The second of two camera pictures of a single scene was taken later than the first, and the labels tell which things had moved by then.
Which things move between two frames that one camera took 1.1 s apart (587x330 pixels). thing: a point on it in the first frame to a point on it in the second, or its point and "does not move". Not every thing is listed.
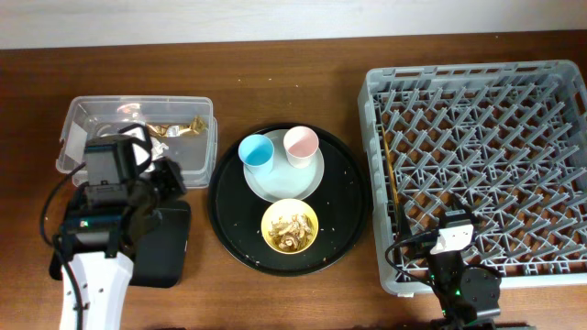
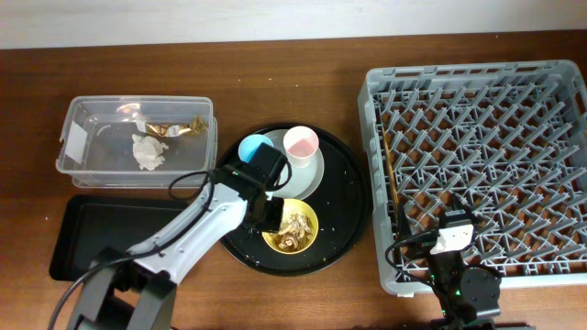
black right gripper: x=440 y=264 does not move
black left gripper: x=170 y=174 to x=269 y=214
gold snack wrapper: x=198 y=125 does not move
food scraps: x=293 y=235 does not move
